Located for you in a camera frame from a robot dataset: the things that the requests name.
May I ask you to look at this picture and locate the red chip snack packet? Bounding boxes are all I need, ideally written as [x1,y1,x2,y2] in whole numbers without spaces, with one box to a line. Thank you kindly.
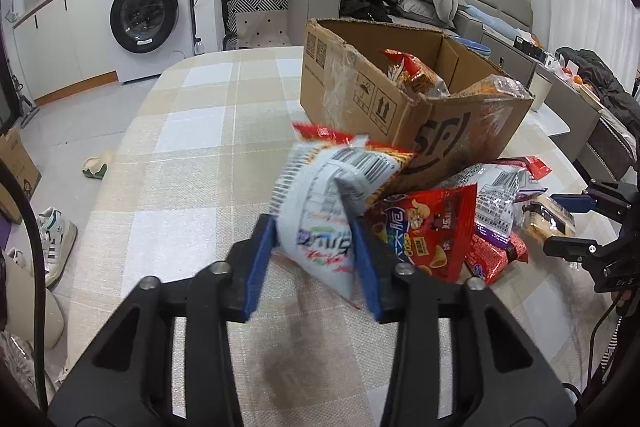
[365,183,479,283]

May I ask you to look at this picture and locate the clear plastic bag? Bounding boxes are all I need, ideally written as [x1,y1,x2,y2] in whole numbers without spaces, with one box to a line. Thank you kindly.
[0,331,52,409]

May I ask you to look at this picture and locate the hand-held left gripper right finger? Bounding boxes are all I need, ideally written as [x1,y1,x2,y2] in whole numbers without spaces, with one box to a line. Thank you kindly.
[349,218,583,427]

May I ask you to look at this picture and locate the grey chair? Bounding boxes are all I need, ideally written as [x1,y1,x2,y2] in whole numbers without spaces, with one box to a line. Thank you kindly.
[575,117,637,180]

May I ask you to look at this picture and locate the brown cardboard box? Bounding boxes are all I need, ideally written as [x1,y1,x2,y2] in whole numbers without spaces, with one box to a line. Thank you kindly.
[300,18,536,194]

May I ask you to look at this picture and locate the grey floor mop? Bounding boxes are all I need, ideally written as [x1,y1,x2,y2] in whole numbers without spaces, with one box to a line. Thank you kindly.
[12,76,42,124]

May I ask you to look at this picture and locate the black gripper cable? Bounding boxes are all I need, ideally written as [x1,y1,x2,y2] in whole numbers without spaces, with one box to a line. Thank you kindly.
[0,167,57,408]
[562,302,623,395]

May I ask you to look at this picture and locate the green beige slipper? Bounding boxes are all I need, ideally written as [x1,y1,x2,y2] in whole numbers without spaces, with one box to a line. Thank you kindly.
[82,149,117,180]

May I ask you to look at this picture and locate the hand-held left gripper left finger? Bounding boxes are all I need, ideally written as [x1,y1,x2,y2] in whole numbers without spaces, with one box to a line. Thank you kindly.
[47,213,278,427]

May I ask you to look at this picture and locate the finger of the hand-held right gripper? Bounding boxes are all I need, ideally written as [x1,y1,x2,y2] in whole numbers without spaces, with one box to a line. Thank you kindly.
[549,181,640,219]
[542,237,623,262]

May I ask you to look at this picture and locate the white sneaker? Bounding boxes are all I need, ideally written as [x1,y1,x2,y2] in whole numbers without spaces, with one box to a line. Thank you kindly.
[4,247,32,270]
[37,207,79,289]

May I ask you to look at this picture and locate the grey sofa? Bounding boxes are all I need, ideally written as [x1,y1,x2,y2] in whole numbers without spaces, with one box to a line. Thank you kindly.
[287,0,534,54]

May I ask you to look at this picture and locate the beige cup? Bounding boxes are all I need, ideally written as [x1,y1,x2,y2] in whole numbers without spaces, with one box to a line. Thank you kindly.
[530,72,551,112]

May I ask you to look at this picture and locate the light blue pillow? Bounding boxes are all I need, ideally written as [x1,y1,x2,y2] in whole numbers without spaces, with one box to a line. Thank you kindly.
[465,4,507,34]

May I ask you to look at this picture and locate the cardboard box with print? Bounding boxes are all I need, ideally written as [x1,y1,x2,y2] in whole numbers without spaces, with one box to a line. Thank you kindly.
[0,127,42,226]

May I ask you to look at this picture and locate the silver red noodle snack packet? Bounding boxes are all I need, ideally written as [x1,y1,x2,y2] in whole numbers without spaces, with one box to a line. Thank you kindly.
[272,122,419,309]

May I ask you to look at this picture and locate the clear biscuit packet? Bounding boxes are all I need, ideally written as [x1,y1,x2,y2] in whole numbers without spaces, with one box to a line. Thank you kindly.
[520,196,577,242]

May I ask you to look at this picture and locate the orange red noodle snack packet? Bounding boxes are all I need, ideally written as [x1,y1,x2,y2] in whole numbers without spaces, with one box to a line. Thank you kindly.
[382,48,451,99]

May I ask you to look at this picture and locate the silver purple snack packet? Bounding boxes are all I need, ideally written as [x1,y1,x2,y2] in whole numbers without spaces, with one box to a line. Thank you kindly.
[435,161,549,251]

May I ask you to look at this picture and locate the white marble side table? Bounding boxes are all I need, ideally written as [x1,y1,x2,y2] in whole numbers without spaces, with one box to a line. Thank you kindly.
[525,107,574,138]

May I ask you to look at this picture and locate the small black box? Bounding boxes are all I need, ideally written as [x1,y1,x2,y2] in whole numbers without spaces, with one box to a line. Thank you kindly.
[512,38,546,60]

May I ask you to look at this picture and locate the white washing machine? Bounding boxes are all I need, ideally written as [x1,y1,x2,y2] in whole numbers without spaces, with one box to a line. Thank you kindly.
[99,0,196,84]

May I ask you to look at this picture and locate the dark green jacket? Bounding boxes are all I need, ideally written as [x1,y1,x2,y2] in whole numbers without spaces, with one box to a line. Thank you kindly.
[555,47,640,134]

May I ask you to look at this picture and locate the white kitchen counter cabinet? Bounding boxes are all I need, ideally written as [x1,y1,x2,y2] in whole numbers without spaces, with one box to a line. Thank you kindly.
[11,0,121,106]

